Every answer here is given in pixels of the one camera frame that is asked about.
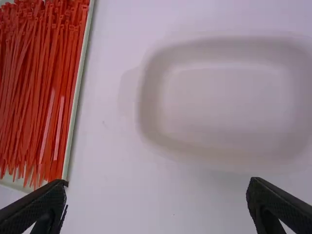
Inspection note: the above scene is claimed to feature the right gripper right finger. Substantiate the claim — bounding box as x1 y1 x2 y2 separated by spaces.
245 176 312 234

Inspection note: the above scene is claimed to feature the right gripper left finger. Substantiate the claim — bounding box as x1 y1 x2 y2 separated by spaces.
0 178 69 234

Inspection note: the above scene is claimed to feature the pale tray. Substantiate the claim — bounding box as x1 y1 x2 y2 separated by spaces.
0 0 97 195

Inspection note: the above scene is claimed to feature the white dish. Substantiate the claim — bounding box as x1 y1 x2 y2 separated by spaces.
121 36 312 176

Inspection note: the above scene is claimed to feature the row of orange cable ties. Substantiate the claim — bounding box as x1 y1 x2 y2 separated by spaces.
0 0 89 190

